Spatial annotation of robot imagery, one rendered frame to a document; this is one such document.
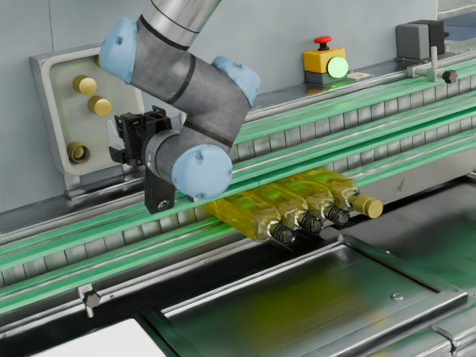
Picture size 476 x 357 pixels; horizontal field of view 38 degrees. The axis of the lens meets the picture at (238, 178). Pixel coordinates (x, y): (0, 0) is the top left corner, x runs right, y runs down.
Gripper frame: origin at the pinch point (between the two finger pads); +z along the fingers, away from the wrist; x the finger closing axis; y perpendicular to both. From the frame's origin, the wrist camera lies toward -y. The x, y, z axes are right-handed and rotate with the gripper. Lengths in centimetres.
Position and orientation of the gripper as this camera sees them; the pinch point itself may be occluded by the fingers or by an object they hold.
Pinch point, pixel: (125, 142)
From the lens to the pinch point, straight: 123.9
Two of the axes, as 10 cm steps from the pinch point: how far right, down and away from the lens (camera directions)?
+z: -4.8, -2.3, 8.5
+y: -1.4, -9.3, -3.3
